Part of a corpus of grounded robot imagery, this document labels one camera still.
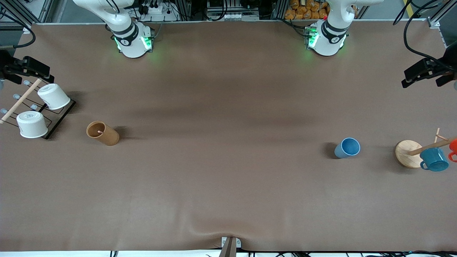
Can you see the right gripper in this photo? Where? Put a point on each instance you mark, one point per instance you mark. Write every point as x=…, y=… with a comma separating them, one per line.
x=4, y=61

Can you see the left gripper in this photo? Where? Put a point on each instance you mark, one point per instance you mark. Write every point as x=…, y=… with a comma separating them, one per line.
x=448, y=59

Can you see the brown cylindrical chopstick holder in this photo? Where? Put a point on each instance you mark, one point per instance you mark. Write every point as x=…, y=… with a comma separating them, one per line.
x=107, y=135

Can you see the light blue plastic cup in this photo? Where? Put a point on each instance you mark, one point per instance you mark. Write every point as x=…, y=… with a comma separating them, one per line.
x=348, y=147

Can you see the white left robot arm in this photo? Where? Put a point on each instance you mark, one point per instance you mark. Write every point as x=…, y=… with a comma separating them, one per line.
x=328, y=37

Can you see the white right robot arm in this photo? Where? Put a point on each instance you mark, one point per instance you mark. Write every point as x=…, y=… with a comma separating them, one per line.
x=130, y=39

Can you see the white paper cup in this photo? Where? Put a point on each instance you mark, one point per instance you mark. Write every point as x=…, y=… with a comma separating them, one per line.
x=53, y=96
x=32, y=124

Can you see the orange enamel mug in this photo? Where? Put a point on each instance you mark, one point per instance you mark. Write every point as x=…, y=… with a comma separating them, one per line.
x=453, y=148

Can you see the teal enamel mug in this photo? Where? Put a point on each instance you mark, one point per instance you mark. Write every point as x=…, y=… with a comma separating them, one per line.
x=433, y=159

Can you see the wooden mug tree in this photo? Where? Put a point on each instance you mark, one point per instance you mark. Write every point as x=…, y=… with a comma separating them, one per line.
x=407, y=155

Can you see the bag of orange bread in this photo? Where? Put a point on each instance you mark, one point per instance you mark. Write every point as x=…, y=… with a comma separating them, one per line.
x=307, y=10

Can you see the white power strip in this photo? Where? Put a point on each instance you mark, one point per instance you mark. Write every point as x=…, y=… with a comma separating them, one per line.
x=157, y=12

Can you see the brown table cover cloth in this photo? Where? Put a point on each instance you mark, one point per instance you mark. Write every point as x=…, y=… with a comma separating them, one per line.
x=228, y=178

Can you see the aluminium frame profile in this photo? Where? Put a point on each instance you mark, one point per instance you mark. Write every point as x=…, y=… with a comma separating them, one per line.
x=441, y=12

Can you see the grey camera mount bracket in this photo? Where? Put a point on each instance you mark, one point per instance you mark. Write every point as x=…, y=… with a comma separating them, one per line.
x=230, y=246

